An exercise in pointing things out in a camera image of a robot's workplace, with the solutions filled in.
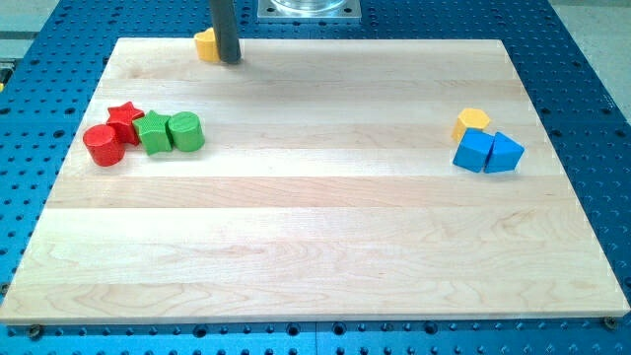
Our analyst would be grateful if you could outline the yellow heart block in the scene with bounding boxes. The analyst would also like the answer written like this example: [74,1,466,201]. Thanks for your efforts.
[193,28,220,62]

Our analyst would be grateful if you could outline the light wooden board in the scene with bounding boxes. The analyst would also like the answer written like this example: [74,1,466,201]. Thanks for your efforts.
[1,37,629,325]

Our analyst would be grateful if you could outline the green cylinder block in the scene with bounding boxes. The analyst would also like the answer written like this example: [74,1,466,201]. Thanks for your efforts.
[168,111,205,152]

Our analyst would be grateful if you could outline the blue cube block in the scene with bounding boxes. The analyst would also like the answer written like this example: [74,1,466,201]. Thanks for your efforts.
[453,128,494,173]

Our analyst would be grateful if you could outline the green star block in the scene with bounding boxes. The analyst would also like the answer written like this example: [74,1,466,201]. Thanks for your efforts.
[133,110,173,155]

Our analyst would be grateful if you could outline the yellow hexagon block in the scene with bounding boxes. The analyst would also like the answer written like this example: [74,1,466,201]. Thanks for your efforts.
[452,107,491,142]

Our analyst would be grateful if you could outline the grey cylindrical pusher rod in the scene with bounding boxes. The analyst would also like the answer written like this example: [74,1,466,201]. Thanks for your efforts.
[209,0,242,64]

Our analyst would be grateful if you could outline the blue triangular prism block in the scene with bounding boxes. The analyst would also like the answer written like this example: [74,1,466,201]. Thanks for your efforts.
[484,131,525,174]

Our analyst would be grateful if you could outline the red star block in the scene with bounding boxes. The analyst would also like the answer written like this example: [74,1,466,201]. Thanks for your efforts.
[106,102,145,146]

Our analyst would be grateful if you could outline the red cylinder block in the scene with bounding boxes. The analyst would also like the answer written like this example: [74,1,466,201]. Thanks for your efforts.
[83,124,125,167]

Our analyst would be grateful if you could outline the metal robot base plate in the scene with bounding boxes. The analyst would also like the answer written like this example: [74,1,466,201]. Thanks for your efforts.
[256,0,362,23]

